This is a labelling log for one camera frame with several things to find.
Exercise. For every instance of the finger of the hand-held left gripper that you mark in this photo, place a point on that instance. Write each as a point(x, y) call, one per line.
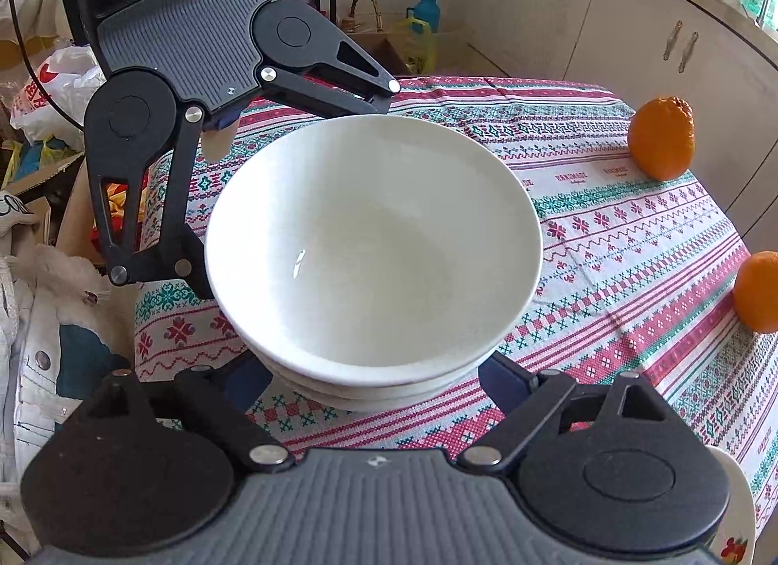
point(364, 102)
point(170, 261)

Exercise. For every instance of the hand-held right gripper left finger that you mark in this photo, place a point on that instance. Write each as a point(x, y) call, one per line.
point(249, 384)

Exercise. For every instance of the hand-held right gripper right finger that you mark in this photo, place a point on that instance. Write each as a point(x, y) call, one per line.
point(504, 381)

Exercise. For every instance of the white porcelain bowl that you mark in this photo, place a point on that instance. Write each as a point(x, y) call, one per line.
point(371, 404)
point(377, 237)
point(364, 379)

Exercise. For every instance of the white fruit-print plate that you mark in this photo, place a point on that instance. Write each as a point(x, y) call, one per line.
point(738, 504)

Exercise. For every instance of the open cardboard box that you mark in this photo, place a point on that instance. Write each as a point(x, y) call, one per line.
point(389, 52)

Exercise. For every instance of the yellow plastic bag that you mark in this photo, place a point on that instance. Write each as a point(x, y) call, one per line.
point(419, 47)

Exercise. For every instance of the red carton box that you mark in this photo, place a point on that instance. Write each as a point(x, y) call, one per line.
point(116, 191)

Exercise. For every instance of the wicker basket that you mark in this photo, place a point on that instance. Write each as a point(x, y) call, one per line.
point(364, 12)

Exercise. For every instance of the blue thermos jug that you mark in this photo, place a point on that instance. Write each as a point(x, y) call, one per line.
point(425, 9)

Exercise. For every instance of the white and red plastic bag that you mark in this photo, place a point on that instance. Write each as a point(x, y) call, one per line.
point(54, 85)

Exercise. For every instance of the patterned woven tablecloth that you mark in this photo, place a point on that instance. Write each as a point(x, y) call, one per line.
point(608, 224)

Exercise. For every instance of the person's white jacket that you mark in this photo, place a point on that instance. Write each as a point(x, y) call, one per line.
point(36, 395)

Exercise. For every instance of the orange with leafy stem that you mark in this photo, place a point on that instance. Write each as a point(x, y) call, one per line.
point(757, 291)

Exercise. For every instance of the knobby orange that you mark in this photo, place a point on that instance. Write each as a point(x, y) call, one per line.
point(661, 139)

